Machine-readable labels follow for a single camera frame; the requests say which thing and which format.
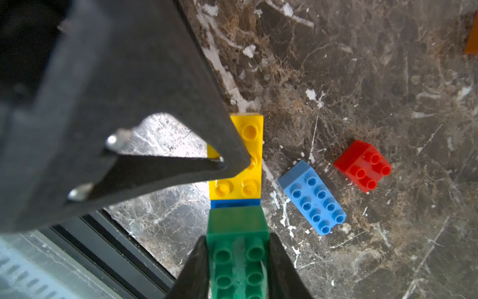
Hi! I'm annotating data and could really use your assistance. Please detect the yellow lego brick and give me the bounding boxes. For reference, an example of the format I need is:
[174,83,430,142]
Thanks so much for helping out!
[209,113,264,203]

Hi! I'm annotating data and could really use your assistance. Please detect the red lego brick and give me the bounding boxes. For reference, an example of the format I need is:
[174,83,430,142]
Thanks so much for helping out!
[333,140,392,193]

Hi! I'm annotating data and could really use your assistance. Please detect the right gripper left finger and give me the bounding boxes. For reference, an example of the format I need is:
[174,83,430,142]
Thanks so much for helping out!
[166,235,210,299]

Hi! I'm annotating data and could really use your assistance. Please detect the small blue lego brick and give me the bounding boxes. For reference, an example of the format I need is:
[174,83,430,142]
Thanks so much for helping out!
[210,199,261,209]

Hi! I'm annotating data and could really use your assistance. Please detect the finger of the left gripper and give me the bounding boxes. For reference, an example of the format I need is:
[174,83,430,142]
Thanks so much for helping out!
[1,1,250,233]

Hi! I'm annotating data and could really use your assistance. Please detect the green lego brick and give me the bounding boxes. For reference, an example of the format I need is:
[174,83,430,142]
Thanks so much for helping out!
[206,206,270,299]

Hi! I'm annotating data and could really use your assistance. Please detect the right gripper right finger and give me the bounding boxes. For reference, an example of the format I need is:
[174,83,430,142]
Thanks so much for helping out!
[267,233,313,299]

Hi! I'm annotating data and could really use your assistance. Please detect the orange lego brick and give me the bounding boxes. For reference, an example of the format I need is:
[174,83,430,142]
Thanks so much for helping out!
[464,13,478,55]

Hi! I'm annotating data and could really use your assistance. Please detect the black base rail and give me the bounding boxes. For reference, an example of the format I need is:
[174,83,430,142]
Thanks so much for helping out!
[40,210,176,299]

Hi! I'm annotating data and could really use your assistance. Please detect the long blue lego brick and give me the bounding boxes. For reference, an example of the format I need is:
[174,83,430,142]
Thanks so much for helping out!
[278,161,347,235]

